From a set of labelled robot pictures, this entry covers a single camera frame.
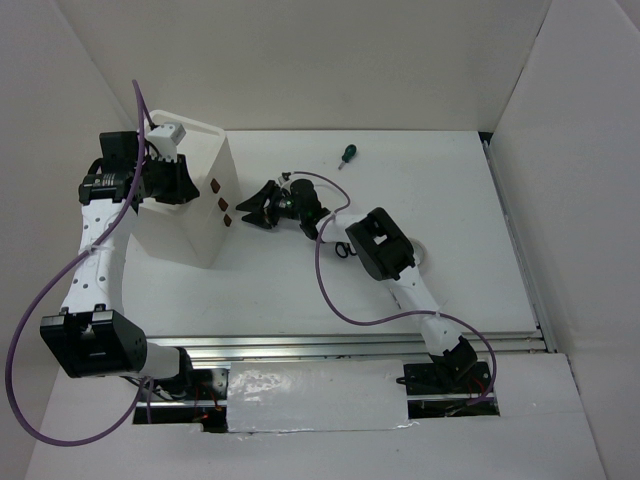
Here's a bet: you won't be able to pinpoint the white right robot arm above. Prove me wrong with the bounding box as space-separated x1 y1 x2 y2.
236 172 489 392

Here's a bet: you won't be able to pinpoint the clear tape roll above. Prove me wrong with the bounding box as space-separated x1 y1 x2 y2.
410 239 427 264

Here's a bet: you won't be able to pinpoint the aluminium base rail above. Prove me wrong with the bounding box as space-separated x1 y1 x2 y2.
139 332 549 364

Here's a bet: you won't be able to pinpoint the black handled scissors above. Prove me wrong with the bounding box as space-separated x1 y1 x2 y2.
334 242 357 259

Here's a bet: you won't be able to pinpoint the white foam cover panel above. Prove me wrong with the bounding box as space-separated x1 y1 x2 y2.
226 360 408 433

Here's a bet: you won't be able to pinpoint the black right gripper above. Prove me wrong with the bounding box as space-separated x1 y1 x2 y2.
237 180 306 230

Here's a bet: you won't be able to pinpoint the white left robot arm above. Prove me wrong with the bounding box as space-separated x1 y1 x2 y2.
40 122 199 399

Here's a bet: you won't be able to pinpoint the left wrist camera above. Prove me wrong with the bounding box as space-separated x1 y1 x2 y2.
146 122 186 161

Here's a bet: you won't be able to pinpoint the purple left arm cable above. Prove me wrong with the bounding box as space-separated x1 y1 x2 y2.
4 78 154 446

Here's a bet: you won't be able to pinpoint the short green screwdriver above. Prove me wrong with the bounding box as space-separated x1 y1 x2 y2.
338 144 357 170

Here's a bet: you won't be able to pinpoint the white drawer cabinet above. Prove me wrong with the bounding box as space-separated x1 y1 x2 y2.
133 110 240 269

